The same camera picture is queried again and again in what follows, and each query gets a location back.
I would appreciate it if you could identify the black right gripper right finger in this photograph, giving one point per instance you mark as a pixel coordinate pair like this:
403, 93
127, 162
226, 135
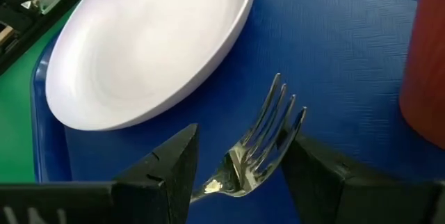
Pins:
340, 196

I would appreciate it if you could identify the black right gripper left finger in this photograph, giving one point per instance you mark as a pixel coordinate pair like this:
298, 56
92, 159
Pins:
156, 189

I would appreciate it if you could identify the orange plastic cup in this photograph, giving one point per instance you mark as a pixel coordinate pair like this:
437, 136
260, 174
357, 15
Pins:
427, 78

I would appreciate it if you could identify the blue plastic tray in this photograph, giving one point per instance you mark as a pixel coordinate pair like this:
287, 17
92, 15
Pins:
330, 60

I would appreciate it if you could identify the black metal table frame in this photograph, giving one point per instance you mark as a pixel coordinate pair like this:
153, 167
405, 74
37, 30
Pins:
34, 29

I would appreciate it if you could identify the lavender round plate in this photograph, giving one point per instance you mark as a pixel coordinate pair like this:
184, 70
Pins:
146, 43

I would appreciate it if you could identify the green table mat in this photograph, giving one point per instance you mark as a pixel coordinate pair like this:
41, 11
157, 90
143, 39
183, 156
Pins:
14, 130

